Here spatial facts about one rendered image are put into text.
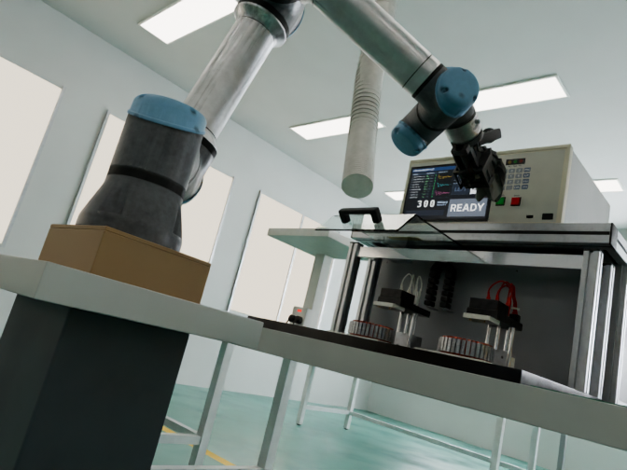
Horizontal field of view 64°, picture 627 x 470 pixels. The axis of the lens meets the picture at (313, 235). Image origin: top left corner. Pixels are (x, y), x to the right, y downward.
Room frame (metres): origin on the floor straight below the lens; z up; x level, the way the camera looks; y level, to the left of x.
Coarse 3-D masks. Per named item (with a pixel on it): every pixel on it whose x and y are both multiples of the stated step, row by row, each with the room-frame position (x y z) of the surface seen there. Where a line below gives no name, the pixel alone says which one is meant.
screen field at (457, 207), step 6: (486, 198) 1.18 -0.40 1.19; (450, 204) 1.25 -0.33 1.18; (456, 204) 1.24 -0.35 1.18; (462, 204) 1.23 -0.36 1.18; (468, 204) 1.21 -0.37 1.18; (474, 204) 1.20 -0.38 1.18; (480, 204) 1.19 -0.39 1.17; (486, 204) 1.18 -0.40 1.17; (450, 210) 1.25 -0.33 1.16; (456, 210) 1.23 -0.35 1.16; (462, 210) 1.22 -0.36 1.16; (468, 210) 1.21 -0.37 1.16; (474, 210) 1.20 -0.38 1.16; (480, 210) 1.19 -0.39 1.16
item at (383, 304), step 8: (384, 288) 1.26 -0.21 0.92; (384, 296) 1.25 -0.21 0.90; (392, 296) 1.24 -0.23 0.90; (400, 296) 1.22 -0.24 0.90; (408, 296) 1.24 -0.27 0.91; (376, 304) 1.24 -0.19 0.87; (384, 304) 1.22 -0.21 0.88; (392, 304) 1.21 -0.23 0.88; (400, 304) 1.22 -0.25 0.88; (408, 304) 1.24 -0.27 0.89; (400, 312) 1.32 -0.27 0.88; (408, 312) 1.31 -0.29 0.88; (416, 312) 1.28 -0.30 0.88; (424, 312) 1.30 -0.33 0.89; (400, 320) 1.32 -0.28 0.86; (408, 320) 1.31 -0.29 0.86; (416, 320) 1.29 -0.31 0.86; (400, 328) 1.32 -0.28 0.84; (408, 328) 1.31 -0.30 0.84
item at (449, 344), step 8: (448, 336) 1.02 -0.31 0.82; (440, 344) 1.03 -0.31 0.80; (448, 344) 1.01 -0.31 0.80; (456, 344) 0.99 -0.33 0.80; (464, 344) 0.99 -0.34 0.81; (472, 344) 0.98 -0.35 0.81; (480, 344) 0.98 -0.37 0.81; (488, 344) 1.00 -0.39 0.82; (448, 352) 1.01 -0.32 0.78; (456, 352) 0.99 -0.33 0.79; (464, 352) 0.99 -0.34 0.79; (472, 352) 0.98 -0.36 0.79; (480, 352) 0.98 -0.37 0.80; (488, 352) 0.99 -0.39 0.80; (488, 360) 0.99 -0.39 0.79
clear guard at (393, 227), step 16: (336, 224) 1.16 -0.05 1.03; (352, 224) 1.12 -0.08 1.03; (368, 224) 1.09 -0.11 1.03; (384, 224) 1.06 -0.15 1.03; (400, 224) 1.03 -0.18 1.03; (416, 224) 1.11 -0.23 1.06; (384, 240) 1.33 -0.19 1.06; (400, 240) 1.29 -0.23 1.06; (416, 240) 1.25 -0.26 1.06; (432, 240) 1.21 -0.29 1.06; (448, 240) 1.18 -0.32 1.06
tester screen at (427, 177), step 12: (432, 168) 1.30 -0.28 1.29; (444, 168) 1.28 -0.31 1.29; (420, 180) 1.33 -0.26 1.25; (432, 180) 1.30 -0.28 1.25; (444, 180) 1.27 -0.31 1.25; (408, 192) 1.35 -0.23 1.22; (420, 192) 1.32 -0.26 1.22; (432, 192) 1.29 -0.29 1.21; (444, 192) 1.27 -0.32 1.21; (408, 204) 1.34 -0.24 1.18; (444, 204) 1.26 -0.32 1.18; (420, 216) 1.31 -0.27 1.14; (432, 216) 1.28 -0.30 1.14; (444, 216) 1.26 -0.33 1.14; (456, 216) 1.23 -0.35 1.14; (468, 216) 1.21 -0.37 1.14; (480, 216) 1.19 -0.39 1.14
